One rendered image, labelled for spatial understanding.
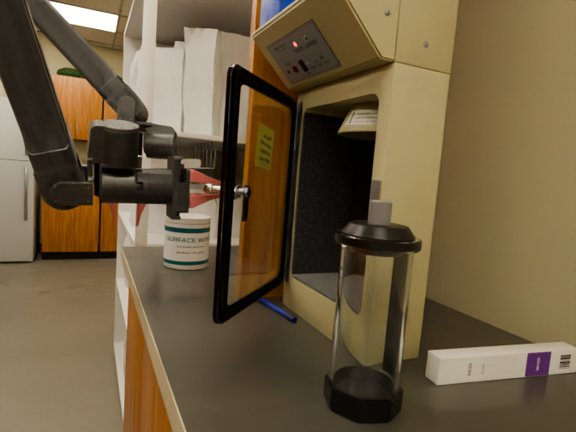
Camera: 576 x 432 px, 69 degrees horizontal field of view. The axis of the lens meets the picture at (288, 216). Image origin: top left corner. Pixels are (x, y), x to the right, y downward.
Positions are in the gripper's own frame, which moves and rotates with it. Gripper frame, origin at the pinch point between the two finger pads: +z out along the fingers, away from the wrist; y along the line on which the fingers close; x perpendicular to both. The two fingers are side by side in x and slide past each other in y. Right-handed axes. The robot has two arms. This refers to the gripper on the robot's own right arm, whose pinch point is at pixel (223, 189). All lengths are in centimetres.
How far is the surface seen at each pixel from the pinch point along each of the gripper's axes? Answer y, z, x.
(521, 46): 33, 63, -6
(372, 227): -2.2, 9.6, -30.8
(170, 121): 22, 10, 120
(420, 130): 11.3, 25.6, -19.5
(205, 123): 21, 22, 109
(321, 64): 22.4, 15.2, -5.0
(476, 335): -27, 49, -14
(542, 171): 7, 62, -15
